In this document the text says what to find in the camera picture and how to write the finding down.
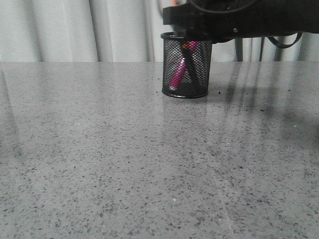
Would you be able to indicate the grey curtain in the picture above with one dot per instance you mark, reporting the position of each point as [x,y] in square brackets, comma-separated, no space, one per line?
[82,30]

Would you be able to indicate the pink marker pen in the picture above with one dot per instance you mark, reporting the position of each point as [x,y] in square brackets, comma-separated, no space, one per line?
[181,69]

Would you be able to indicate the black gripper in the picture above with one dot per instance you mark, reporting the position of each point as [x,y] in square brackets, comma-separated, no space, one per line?
[223,20]

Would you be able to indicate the black mesh pen holder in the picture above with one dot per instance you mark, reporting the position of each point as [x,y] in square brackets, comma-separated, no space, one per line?
[172,54]

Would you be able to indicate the grey orange scissors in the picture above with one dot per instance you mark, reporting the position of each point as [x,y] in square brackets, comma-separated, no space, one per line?
[186,51]

